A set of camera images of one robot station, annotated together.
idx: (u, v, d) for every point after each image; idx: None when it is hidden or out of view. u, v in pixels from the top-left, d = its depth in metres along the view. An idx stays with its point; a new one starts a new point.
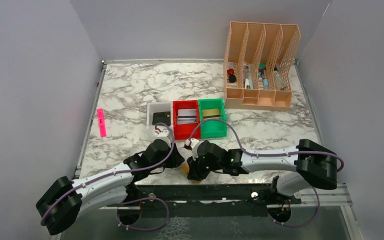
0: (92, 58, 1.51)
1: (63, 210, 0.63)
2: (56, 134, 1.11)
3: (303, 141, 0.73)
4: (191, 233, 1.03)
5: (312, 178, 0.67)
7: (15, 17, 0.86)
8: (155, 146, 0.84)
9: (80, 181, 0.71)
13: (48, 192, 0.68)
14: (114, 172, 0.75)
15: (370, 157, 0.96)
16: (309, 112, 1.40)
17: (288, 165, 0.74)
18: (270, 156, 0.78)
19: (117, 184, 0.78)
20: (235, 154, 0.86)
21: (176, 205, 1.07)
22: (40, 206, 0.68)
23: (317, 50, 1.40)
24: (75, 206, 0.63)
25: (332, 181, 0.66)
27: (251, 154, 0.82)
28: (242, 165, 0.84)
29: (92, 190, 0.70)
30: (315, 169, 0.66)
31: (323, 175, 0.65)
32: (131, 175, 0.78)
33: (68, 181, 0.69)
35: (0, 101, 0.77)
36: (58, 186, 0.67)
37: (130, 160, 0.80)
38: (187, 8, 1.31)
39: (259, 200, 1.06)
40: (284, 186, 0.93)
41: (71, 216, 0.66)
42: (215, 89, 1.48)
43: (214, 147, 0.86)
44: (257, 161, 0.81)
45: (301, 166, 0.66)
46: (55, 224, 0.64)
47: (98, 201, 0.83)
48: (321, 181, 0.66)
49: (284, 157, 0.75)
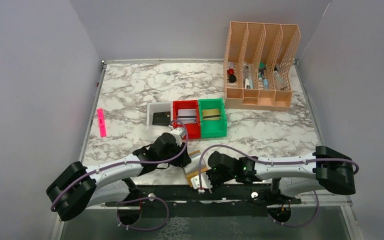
0: (92, 58, 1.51)
1: (76, 195, 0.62)
2: (57, 134, 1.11)
3: (319, 147, 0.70)
4: (191, 233, 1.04)
5: (332, 186, 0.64)
7: (15, 18, 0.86)
8: (164, 138, 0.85)
9: (94, 167, 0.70)
13: (61, 176, 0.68)
14: (125, 161, 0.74)
15: (369, 157, 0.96)
16: (309, 112, 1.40)
17: (306, 173, 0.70)
18: (286, 165, 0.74)
19: (127, 174, 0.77)
20: (246, 163, 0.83)
21: (176, 205, 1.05)
22: (51, 190, 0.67)
23: (317, 50, 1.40)
24: (89, 190, 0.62)
25: (351, 187, 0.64)
27: (266, 163, 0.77)
28: (256, 174, 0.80)
29: (104, 177, 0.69)
30: (335, 177, 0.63)
31: (343, 182, 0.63)
32: (140, 167, 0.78)
33: (81, 166, 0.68)
35: (1, 101, 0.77)
36: (71, 172, 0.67)
37: (139, 152, 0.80)
38: (187, 8, 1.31)
39: (259, 200, 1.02)
40: (290, 187, 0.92)
41: (83, 202, 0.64)
42: (215, 89, 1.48)
43: (224, 157, 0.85)
44: (273, 169, 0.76)
45: (320, 175, 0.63)
46: (68, 208, 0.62)
47: (103, 194, 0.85)
48: (339, 188, 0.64)
49: (301, 165, 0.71)
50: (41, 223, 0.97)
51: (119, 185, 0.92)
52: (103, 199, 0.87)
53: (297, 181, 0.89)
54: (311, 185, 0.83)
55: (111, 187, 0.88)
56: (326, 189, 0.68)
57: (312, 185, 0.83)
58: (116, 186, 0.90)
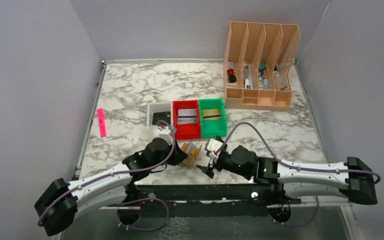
0: (92, 58, 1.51)
1: (59, 212, 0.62)
2: (57, 134, 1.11)
3: (350, 159, 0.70)
4: (191, 233, 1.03)
5: (358, 196, 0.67)
7: (15, 18, 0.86)
8: (153, 145, 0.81)
9: (77, 182, 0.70)
13: (45, 193, 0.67)
14: (111, 174, 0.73)
15: (369, 157, 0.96)
16: (309, 112, 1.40)
17: (336, 182, 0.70)
18: (315, 172, 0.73)
19: (116, 185, 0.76)
20: (268, 165, 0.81)
21: (176, 205, 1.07)
22: (37, 207, 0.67)
23: (317, 50, 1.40)
24: (71, 208, 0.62)
25: (375, 198, 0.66)
27: (292, 167, 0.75)
28: (279, 177, 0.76)
29: (88, 192, 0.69)
30: (367, 189, 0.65)
31: (372, 194, 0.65)
32: (130, 176, 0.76)
33: (64, 183, 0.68)
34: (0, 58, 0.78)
35: (1, 100, 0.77)
36: (53, 188, 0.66)
37: (129, 160, 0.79)
38: (187, 8, 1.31)
39: (259, 200, 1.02)
40: (298, 190, 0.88)
41: (68, 217, 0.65)
42: (215, 89, 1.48)
43: (254, 157, 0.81)
44: (298, 174, 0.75)
45: (354, 186, 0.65)
46: (53, 225, 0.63)
47: (96, 202, 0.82)
48: (366, 199, 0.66)
49: (332, 174, 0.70)
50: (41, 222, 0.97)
51: (116, 190, 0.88)
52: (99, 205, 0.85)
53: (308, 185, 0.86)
54: (326, 191, 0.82)
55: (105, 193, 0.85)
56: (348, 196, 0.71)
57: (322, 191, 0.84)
58: (111, 192, 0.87)
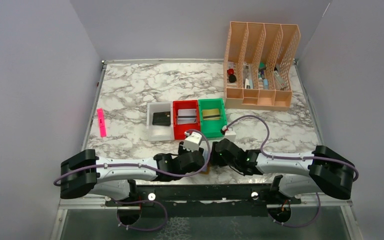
0: (92, 58, 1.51)
1: (77, 182, 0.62)
2: (57, 134, 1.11)
3: (319, 147, 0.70)
4: (191, 233, 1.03)
5: (325, 184, 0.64)
7: (16, 18, 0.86)
8: (193, 157, 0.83)
9: (105, 160, 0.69)
13: (75, 156, 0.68)
14: (139, 165, 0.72)
15: (369, 157, 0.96)
16: (309, 112, 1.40)
17: (302, 170, 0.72)
18: (285, 159, 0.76)
19: (138, 177, 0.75)
20: (251, 154, 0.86)
21: (176, 205, 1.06)
22: (63, 166, 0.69)
23: (316, 50, 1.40)
24: (89, 184, 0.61)
25: (345, 190, 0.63)
27: (267, 155, 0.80)
28: (257, 165, 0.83)
29: (111, 174, 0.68)
30: (330, 177, 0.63)
31: (337, 183, 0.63)
32: (155, 174, 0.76)
33: (94, 155, 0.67)
34: None
35: (1, 100, 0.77)
36: (82, 157, 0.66)
37: (161, 158, 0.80)
38: (187, 8, 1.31)
39: (259, 200, 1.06)
40: (289, 186, 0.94)
41: (83, 190, 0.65)
42: (215, 89, 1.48)
43: (231, 145, 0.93)
44: (272, 163, 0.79)
45: (314, 171, 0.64)
46: (66, 191, 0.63)
47: (106, 187, 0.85)
48: (333, 189, 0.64)
49: (298, 161, 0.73)
50: (41, 223, 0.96)
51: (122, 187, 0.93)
52: (104, 193, 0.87)
53: (296, 180, 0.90)
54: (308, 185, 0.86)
55: (114, 186, 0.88)
56: (320, 189, 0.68)
57: (310, 186, 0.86)
58: (119, 186, 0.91)
